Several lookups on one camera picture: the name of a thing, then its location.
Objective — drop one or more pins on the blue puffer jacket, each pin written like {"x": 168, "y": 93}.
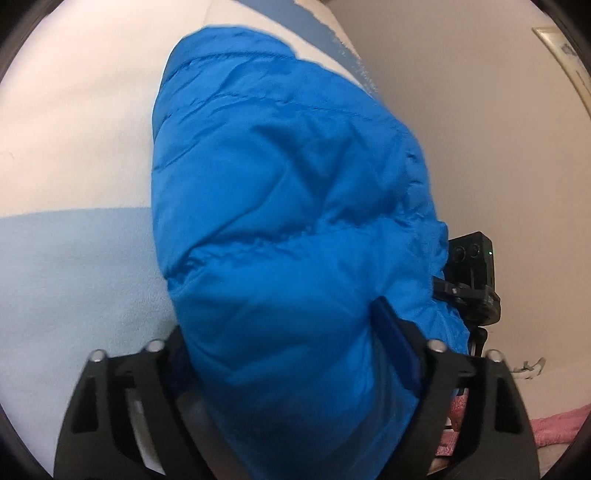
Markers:
{"x": 286, "y": 207}

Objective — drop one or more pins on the white and blue bed sheet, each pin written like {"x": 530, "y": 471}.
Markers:
{"x": 69, "y": 161}

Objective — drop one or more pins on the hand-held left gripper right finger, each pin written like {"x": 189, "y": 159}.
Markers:
{"x": 399, "y": 346}

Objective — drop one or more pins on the cream wall frame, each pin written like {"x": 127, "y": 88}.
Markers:
{"x": 565, "y": 55}

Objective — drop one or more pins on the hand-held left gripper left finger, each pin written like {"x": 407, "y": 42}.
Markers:
{"x": 173, "y": 364}

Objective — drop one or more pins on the person's right forearm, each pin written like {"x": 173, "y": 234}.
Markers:
{"x": 558, "y": 422}

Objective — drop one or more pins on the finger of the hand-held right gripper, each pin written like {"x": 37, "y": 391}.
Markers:
{"x": 442, "y": 287}

